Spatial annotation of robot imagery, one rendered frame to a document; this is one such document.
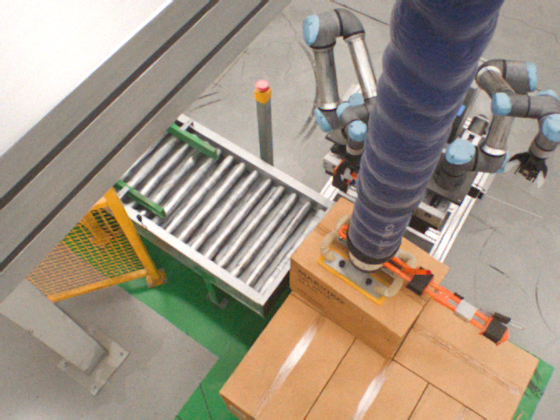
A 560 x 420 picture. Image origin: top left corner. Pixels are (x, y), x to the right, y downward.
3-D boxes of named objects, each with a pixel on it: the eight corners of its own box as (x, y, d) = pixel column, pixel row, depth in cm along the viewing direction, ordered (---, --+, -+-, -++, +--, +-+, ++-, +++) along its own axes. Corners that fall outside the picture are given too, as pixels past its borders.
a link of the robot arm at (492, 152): (466, 160, 258) (499, 52, 221) (498, 162, 258) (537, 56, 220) (469, 177, 250) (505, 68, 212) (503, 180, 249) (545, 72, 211)
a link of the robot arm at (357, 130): (362, 116, 232) (371, 132, 228) (360, 132, 242) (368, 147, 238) (345, 121, 231) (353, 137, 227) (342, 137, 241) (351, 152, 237)
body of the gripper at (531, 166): (512, 174, 199) (524, 155, 189) (521, 157, 203) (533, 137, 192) (532, 184, 197) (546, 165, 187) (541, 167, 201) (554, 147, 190)
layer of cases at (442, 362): (227, 406, 301) (218, 392, 265) (327, 263, 340) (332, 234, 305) (425, 551, 268) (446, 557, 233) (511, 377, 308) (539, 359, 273)
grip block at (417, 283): (403, 287, 238) (407, 282, 233) (416, 269, 242) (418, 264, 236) (421, 297, 235) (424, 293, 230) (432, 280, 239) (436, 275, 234)
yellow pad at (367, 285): (316, 262, 254) (317, 258, 249) (329, 246, 257) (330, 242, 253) (380, 307, 244) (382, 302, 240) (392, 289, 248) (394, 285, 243)
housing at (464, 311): (452, 314, 232) (454, 311, 228) (459, 302, 235) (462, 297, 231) (467, 324, 230) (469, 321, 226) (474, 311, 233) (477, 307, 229)
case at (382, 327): (289, 287, 290) (289, 257, 255) (335, 232, 305) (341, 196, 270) (387, 360, 273) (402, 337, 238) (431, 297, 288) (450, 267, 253)
